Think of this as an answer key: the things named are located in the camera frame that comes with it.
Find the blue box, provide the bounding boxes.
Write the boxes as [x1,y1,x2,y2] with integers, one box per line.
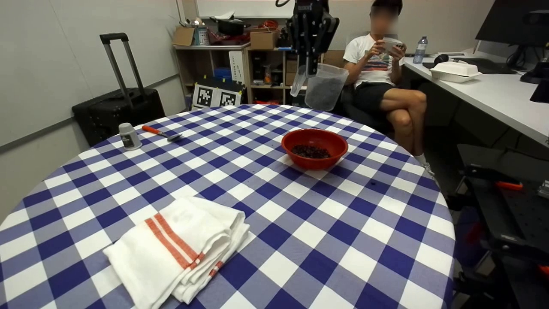
[212,66,234,85]

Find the black robot cart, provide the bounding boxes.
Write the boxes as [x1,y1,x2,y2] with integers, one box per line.
[450,142,549,309]

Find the clear water bottle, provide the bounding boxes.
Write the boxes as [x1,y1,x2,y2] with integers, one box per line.
[414,34,431,64]

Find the orange clamp handle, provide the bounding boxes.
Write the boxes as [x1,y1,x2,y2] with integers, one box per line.
[493,178,526,193]

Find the black rolling suitcase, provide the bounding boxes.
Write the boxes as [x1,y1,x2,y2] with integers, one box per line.
[71,30,169,147]

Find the small cardboard box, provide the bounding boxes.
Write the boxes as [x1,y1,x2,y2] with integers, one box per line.
[172,23,198,49]

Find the folded white towel orange stripes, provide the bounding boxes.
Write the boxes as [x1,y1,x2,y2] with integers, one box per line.
[102,195,253,309]

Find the red bowl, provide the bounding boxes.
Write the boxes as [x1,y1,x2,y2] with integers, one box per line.
[280,126,351,171]

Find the fiducial tag board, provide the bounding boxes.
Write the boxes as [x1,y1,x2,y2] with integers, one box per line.
[191,82,244,111]

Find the black keyboard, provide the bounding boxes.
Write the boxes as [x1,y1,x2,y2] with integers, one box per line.
[472,56,519,75]

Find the black pot on shelf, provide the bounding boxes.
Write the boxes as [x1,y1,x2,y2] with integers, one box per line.
[217,15,248,37]

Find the blue white checkered tablecloth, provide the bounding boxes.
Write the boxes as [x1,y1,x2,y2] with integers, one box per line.
[0,100,459,309]

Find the wooden shelf unit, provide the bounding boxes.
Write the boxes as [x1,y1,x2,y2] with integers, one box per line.
[171,22,345,109]

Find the large cardboard box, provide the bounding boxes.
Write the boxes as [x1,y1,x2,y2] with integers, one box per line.
[249,27,280,52]

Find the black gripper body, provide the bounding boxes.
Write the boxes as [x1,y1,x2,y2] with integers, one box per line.
[285,0,342,58]

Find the white takeaway container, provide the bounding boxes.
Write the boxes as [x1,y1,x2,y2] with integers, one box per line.
[430,58,483,85]

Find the wall whiteboard with writing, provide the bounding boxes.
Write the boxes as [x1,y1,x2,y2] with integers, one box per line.
[196,0,327,20]

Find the small white bottle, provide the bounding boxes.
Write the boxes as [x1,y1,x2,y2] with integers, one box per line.
[117,119,143,150]

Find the white desk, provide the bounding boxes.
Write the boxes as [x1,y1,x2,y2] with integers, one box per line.
[402,54,549,150]

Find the black computer monitor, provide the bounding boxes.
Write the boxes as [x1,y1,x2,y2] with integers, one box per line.
[474,0,549,47]

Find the seated person white shirt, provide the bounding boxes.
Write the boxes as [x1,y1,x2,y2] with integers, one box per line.
[342,0,436,173]

